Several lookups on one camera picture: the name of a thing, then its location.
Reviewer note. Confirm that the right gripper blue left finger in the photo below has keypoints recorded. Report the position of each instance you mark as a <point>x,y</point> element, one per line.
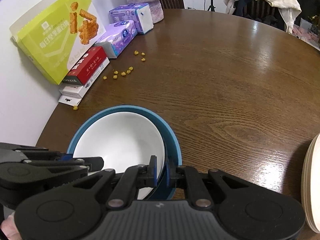
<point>131,181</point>

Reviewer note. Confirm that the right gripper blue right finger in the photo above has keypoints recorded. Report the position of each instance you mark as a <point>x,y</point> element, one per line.
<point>191,182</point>

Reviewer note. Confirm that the white bowl black rim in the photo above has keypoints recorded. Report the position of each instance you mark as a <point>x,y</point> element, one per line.
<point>121,139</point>

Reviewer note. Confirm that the blue plastic bowl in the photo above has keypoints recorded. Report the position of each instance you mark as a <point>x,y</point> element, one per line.
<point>172,151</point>

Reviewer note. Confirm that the cream plate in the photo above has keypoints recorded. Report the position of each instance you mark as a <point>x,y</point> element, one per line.
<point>310,185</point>

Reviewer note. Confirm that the person's left hand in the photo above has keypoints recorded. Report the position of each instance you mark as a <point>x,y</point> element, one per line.
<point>9,228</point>

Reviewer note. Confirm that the white flat boxes stack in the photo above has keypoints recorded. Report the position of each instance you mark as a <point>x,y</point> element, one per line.
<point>73,94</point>

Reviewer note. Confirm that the red gift box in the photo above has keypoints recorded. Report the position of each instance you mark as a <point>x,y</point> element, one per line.
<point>86,66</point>

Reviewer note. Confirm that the yellow-green snack box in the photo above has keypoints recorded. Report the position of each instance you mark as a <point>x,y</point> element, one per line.
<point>54,34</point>

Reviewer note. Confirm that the purple tissue pack front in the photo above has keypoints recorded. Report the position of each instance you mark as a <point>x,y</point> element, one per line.
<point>116,38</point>

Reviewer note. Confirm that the purple tissue pack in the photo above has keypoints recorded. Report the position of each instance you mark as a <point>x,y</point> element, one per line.
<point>139,13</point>
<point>116,38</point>

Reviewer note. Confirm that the purple tissue pack rear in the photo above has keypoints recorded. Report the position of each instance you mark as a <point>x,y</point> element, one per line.
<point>139,13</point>

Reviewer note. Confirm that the chair with cream blanket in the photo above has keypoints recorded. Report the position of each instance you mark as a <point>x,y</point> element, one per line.
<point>265,0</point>

